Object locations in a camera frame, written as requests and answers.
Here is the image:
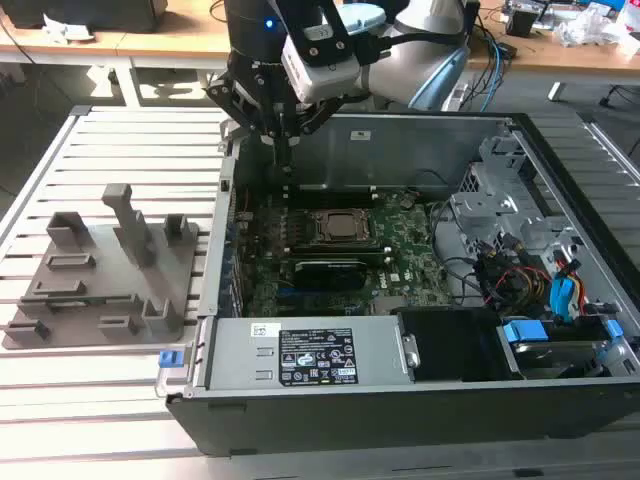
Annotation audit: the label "grey power supply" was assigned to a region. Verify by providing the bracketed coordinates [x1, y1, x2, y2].
[187, 314, 419, 397]

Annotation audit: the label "silver drive cage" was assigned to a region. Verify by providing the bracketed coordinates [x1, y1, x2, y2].
[448, 192, 522, 262]

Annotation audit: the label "black chair base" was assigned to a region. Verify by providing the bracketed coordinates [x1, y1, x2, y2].
[596, 83, 640, 109]

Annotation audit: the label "black graphics card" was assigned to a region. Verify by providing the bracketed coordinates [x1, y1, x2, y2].
[292, 256, 370, 292]

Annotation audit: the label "blue hanging cables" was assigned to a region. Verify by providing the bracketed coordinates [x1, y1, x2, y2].
[480, 19, 507, 114]

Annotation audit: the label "wooden desk with white frame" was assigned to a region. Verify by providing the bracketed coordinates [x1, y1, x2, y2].
[0, 0, 236, 109]

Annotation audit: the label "blue flat wire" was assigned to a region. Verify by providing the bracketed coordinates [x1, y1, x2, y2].
[548, 252, 585, 317]

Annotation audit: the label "hard disk in blue carrier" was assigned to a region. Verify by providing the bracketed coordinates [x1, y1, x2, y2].
[496, 315, 624, 382]

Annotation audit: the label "white power strip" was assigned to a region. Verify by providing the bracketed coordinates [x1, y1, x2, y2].
[441, 81, 470, 112]

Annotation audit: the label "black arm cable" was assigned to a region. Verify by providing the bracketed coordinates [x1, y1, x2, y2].
[358, 28, 469, 67]

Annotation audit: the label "silver CPU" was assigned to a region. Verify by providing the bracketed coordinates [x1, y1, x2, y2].
[327, 214, 370, 237]

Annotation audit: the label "crumpled white paper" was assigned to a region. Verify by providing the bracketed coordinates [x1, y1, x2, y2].
[41, 13, 96, 44]

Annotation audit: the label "green motherboard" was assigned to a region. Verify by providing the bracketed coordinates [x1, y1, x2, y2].
[232, 184, 454, 319]

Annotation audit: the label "black device on desk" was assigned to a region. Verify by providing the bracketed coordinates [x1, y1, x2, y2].
[8, 0, 170, 34]

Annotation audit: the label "CPU socket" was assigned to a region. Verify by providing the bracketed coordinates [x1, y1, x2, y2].
[310, 206, 377, 242]

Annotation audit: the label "black drive shroud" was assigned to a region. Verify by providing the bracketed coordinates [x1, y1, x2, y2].
[391, 307, 502, 384]

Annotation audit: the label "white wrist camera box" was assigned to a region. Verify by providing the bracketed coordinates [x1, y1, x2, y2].
[280, 19, 362, 104]

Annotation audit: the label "grey parts rack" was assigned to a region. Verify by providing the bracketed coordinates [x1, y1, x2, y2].
[1, 183, 202, 351]

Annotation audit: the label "red yellow wire bundle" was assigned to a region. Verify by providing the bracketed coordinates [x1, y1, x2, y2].
[477, 252, 552, 312]

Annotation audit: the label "small black box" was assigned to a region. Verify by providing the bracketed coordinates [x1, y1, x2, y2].
[503, 6, 542, 37]

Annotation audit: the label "wooden desk with clutter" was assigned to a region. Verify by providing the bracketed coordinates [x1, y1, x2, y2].
[464, 0, 640, 79]

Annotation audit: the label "clear plastic bag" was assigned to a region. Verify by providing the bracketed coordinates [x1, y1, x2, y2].
[553, 2, 629, 49]

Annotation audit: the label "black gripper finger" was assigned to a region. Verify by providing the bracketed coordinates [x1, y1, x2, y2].
[285, 95, 345, 175]
[204, 73, 287, 174]

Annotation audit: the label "open black PC case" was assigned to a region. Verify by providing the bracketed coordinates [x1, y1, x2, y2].
[154, 112, 640, 459]

